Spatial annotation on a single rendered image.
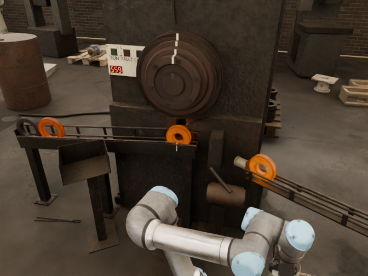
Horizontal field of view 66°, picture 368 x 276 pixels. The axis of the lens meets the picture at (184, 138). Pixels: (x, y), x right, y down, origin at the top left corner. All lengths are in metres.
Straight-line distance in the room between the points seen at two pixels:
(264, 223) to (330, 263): 1.38
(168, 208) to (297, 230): 0.44
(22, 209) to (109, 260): 0.89
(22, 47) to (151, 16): 2.65
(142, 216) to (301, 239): 0.48
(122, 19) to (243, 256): 1.39
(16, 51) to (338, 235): 3.84
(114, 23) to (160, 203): 1.12
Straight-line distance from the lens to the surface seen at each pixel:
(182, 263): 1.19
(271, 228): 0.88
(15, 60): 4.14
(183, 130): 1.70
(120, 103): 1.91
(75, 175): 1.76
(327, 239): 2.37
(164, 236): 0.90
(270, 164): 1.54
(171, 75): 1.46
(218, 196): 1.69
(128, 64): 1.78
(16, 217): 2.56
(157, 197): 1.04
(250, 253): 0.79
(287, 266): 1.03
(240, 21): 1.60
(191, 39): 1.49
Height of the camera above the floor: 1.60
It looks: 30 degrees down
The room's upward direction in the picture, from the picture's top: 1 degrees clockwise
